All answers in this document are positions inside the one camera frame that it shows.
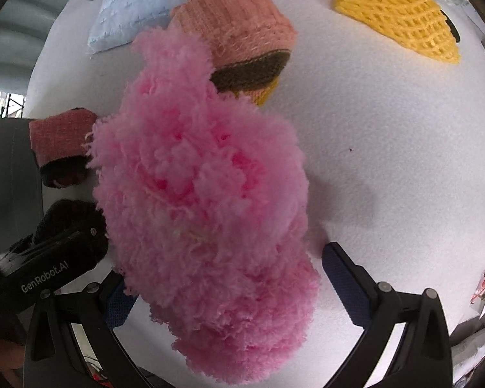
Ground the peach knit sock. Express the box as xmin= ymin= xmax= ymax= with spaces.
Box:
xmin=170 ymin=0 xmax=297 ymax=108

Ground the pink fluffy cloth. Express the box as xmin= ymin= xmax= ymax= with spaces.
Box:
xmin=83 ymin=22 xmax=322 ymax=384

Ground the large grey box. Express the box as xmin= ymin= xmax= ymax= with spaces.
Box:
xmin=0 ymin=116 xmax=45 ymax=257

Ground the light blue quilted cloth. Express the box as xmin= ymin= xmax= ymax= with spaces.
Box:
xmin=87 ymin=0 xmax=178 ymax=55

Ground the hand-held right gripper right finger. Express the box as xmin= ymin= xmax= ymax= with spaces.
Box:
xmin=321 ymin=242 xmax=454 ymax=388

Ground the grey-green curtain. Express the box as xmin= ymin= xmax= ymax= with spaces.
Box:
xmin=0 ymin=0 xmax=110 ymax=93

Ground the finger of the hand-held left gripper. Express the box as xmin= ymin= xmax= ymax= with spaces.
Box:
xmin=0 ymin=226 xmax=105 ymax=278

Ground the yellow mesh sock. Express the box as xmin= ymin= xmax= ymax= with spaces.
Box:
xmin=327 ymin=0 xmax=461 ymax=64

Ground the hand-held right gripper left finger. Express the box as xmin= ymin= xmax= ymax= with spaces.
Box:
xmin=22 ymin=272 xmax=154 ymax=388

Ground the dark brown fluffy cloth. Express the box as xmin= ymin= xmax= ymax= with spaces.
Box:
xmin=30 ymin=199 xmax=110 ymax=267

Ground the pink and black knit sock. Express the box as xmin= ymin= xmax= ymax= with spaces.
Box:
xmin=28 ymin=108 xmax=100 ymax=189

